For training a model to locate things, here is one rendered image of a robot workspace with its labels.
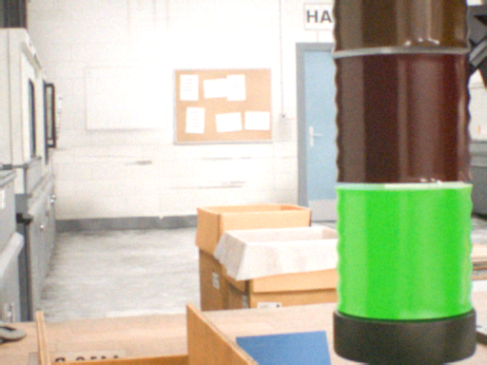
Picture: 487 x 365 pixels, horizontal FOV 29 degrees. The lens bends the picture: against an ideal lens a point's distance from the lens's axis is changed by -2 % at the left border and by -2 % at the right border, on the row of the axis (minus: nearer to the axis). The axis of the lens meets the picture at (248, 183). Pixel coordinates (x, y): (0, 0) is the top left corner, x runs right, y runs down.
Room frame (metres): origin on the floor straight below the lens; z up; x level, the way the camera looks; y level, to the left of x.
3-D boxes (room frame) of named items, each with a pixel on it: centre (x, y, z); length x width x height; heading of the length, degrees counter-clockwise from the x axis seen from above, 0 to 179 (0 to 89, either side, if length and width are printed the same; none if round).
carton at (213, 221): (4.81, -0.02, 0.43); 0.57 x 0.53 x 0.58; 15
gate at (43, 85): (7.29, 1.55, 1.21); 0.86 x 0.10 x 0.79; 10
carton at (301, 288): (4.21, -0.19, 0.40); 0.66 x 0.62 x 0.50; 11
